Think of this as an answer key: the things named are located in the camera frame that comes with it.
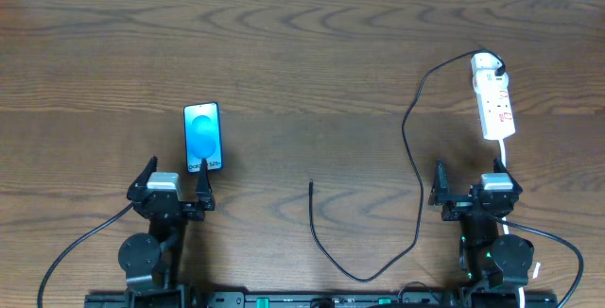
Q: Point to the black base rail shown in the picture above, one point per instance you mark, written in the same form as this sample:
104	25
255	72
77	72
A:
265	300

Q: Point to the blue Galaxy smartphone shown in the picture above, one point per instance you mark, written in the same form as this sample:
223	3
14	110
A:
202	136

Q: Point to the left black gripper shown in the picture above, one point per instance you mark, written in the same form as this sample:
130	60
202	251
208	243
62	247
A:
172	207

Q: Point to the white USB charger plug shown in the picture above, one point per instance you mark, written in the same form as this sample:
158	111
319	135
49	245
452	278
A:
489	61

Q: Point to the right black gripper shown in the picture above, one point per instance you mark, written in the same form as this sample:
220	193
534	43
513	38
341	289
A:
475	207

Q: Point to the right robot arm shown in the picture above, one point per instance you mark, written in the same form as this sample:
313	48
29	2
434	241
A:
497	264

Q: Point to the white power strip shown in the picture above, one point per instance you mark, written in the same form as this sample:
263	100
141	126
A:
494	108

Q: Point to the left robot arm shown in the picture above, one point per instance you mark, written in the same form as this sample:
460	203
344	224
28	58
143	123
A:
151	260

